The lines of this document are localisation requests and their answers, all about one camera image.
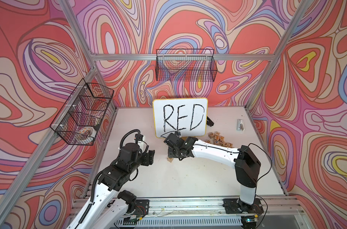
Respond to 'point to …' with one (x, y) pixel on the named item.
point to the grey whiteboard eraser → (240, 125)
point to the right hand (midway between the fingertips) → (172, 156)
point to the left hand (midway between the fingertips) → (150, 150)
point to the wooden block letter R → (170, 160)
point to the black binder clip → (209, 122)
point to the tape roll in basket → (87, 130)
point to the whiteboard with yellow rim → (188, 116)
